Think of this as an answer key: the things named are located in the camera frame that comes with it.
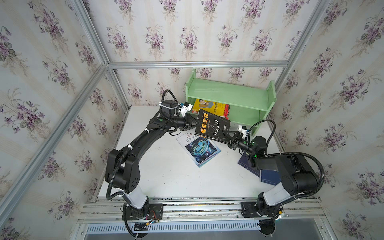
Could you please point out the black book yellow title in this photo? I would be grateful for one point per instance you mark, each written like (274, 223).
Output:
(212, 127)

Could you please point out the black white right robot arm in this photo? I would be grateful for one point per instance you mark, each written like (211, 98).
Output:
(301, 175)

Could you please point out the white science youth magazine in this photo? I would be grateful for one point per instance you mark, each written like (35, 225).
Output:
(199, 149)

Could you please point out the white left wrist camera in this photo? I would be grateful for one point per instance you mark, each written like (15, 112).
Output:
(185, 108)

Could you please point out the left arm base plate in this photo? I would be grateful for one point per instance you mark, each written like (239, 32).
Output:
(148, 212)

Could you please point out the dark blue book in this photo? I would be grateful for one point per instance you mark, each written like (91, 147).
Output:
(243, 162)
(270, 177)

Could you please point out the aluminium mounting rail frame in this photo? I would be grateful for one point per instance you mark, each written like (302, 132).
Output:
(191, 215)

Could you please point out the green nature encyclopedia book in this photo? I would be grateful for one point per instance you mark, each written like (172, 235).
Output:
(226, 112)

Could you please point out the green metal bookshelf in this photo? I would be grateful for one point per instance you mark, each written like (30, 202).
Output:
(248, 105)

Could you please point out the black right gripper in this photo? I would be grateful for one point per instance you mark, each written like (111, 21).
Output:
(233, 142)

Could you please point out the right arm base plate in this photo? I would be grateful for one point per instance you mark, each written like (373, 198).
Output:
(256, 209)

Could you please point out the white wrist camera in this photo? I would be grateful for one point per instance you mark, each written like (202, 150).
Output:
(185, 108)
(244, 132)

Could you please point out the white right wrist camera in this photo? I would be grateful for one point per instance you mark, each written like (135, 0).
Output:
(244, 132)

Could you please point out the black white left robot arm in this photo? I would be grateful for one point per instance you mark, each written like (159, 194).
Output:
(123, 171)

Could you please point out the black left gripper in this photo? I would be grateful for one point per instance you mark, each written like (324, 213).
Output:
(191, 121)

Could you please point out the yellow cartoon cover book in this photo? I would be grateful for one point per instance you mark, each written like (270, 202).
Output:
(218, 109)

